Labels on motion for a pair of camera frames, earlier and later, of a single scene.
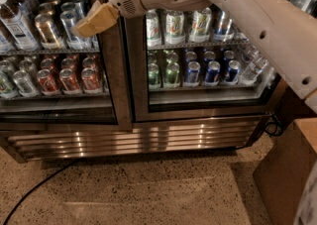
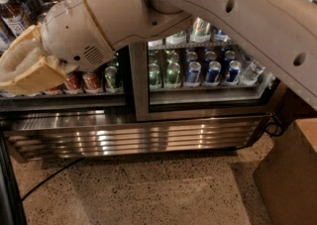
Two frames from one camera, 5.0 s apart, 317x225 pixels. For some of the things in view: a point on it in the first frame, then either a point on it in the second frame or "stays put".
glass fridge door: (196, 64) stays put
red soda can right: (90, 80) stays put
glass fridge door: (52, 79) → (10, 213)
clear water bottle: (253, 70) stays put
